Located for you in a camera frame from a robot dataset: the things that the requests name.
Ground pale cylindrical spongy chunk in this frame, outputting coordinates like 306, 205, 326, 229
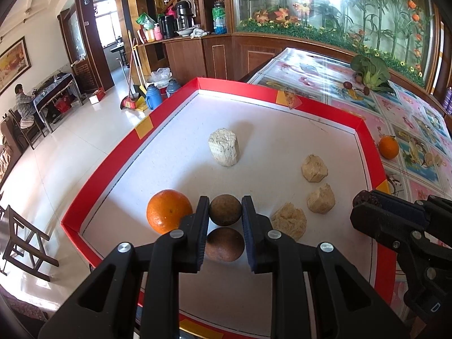
208, 128, 240, 167

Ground wooden sideboard cabinet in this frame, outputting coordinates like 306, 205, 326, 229
138, 30, 452, 114

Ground dark dining table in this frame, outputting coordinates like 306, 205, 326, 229
32, 72, 84, 133

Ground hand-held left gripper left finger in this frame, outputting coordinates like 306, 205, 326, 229
38, 195, 211, 339

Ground green plastic bottle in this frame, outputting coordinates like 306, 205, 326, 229
212, 1, 227, 35

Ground black thermos flask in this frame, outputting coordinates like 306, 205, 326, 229
175, 1, 195, 32

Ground light brown round fruit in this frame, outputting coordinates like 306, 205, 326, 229
209, 194, 243, 227

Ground green snack bag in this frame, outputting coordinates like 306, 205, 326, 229
136, 12, 156, 31

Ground flower mural glass panel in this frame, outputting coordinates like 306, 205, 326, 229
229, 0, 436, 87

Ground framed wall picture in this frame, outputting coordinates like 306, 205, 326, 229
0, 36, 32, 95

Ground broom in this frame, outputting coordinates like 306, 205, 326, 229
127, 30, 147, 96

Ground dark brown round fruit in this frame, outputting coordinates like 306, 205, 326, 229
205, 227, 245, 262

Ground orange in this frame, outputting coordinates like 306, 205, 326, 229
379, 135, 399, 160
146, 190, 194, 234

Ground red and white tray box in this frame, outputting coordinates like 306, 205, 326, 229
61, 77, 399, 339

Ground white plastic bag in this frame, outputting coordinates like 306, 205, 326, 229
146, 67, 173, 89

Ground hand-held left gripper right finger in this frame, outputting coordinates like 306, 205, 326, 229
242, 195, 412, 339

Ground green leafy vegetable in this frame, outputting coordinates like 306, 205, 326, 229
350, 54, 397, 94

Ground dark wooden chair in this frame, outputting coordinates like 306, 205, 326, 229
0, 205, 60, 282

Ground black kettle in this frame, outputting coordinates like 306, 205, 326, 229
158, 14, 178, 39

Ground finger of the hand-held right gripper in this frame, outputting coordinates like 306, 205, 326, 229
350, 203, 452, 255
353, 190, 452, 224

